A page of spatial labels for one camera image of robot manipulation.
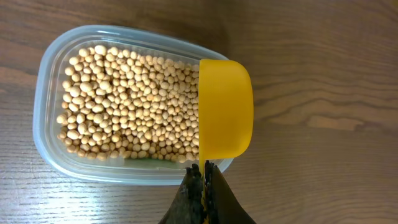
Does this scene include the soybeans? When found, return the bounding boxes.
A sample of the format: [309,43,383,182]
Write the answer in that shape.
[56,45,199,163]

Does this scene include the clear plastic bean container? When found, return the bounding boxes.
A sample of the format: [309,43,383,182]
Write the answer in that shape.
[33,25,226,185]

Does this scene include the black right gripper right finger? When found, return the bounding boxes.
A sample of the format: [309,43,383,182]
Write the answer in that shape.
[205,161,256,224]

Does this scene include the yellow measuring scoop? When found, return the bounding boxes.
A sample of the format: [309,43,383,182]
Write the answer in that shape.
[198,58,254,224]

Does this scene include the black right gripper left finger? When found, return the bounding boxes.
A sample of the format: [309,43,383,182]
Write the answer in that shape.
[159,164,205,224]

